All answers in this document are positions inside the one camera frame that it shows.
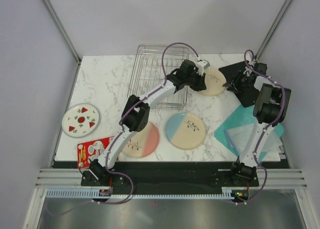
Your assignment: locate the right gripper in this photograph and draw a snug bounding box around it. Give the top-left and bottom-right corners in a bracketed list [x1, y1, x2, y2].
[222, 70, 252, 94]

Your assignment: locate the right aluminium frame post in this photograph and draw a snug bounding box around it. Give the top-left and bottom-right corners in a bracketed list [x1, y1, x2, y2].
[255, 0, 294, 60]

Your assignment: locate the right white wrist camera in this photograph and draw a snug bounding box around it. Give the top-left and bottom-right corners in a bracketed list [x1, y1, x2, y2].
[243, 59, 257, 76]

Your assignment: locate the teal cutting mat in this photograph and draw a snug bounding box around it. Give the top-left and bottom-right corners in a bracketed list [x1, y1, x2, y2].
[214, 105, 284, 162]

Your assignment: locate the green and cream plate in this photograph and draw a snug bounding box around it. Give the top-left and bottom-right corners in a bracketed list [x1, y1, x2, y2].
[198, 67, 227, 97]

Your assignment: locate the red instruction card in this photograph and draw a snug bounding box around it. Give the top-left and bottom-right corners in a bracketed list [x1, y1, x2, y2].
[76, 136, 114, 169]

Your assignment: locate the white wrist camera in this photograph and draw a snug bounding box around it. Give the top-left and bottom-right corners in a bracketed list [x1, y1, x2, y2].
[243, 59, 257, 76]
[195, 59, 210, 76]

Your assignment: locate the left aluminium frame post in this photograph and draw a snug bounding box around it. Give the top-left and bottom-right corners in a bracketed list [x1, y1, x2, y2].
[34, 0, 83, 65]

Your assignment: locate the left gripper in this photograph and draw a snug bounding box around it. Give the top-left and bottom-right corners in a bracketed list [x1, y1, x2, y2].
[184, 70, 207, 93]

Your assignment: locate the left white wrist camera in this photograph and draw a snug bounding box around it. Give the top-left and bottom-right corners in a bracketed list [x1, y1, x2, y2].
[195, 59, 210, 76]

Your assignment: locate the metal wire dish rack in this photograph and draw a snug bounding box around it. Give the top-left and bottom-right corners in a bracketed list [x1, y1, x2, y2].
[127, 44, 190, 97]

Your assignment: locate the white slotted cable duct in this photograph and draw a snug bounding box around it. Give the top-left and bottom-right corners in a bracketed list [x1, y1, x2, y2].
[45, 188, 244, 200]

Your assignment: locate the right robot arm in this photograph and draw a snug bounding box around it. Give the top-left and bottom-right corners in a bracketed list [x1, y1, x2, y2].
[219, 60, 292, 187]

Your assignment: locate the aluminium frame post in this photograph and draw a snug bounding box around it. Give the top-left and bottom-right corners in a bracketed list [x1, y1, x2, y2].
[34, 0, 83, 65]
[255, 0, 294, 60]

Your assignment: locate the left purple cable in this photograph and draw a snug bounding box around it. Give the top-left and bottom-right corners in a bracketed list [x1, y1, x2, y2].
[46, 42, 201, 216]

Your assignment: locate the watermelon pattern plate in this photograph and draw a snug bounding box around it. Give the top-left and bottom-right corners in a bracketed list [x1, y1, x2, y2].
[61, 103, 101, 138]

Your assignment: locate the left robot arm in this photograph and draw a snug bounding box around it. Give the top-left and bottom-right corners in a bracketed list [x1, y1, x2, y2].
[88, 57, 210, 186]

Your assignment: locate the blue and cream plate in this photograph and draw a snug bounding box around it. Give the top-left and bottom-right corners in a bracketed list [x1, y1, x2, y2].
[164, 112, 207, 150]

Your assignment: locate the black square mat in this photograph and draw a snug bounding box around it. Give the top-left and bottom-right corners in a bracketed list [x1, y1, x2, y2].
[218, 61, 260, 108]

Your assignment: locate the pink and cream plate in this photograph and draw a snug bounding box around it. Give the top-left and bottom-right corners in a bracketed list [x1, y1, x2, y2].
[122, 121, 160, 158]

